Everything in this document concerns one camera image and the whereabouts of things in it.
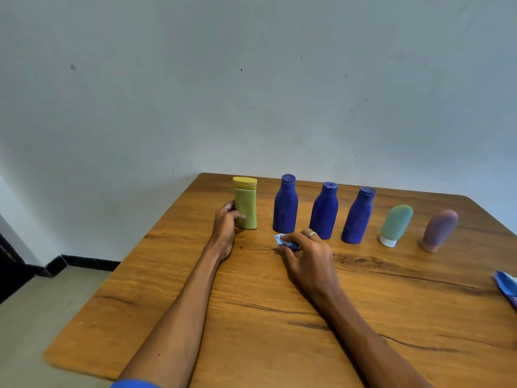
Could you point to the blue plastic packet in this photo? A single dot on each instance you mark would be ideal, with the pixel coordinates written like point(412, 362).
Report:
point(508, 284)

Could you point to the teal tube with white cap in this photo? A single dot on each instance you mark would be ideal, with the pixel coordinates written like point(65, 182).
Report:
point(396, 224)

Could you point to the person's right thumb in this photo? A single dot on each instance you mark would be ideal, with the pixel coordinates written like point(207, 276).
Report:
point(284, 254)

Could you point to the dark blue plastic bottle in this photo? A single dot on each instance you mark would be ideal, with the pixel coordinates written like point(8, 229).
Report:
point(357, 220)
point(285, 210)
point(324, 214)

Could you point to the mauve squeeze tube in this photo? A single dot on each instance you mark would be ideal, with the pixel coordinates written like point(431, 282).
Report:
point(438, 230)

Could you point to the black skirting board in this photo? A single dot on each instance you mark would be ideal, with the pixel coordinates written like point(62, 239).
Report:
point(80, 265)

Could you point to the small light blue cloth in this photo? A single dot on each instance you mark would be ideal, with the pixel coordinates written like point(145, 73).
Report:
point(280, 239)

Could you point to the person's left thumb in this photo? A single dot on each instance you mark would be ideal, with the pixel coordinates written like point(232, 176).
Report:
point(236, 216)

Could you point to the person's left forearm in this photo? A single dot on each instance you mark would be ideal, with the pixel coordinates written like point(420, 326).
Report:
point(177, 327)

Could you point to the blue shirt sleeve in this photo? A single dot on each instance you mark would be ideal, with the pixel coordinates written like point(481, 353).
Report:
point(133, 384)

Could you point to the person's right hand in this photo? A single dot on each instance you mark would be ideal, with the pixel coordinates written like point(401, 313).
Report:
point(313, 264)

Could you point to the person's left hand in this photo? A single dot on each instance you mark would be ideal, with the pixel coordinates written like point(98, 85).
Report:
point(222, 232)

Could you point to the person's right forearm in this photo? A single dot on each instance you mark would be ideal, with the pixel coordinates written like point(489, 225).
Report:
point(363, 343)

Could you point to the green bottle with yellow cap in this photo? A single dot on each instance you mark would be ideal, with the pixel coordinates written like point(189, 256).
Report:
point(246, 206)

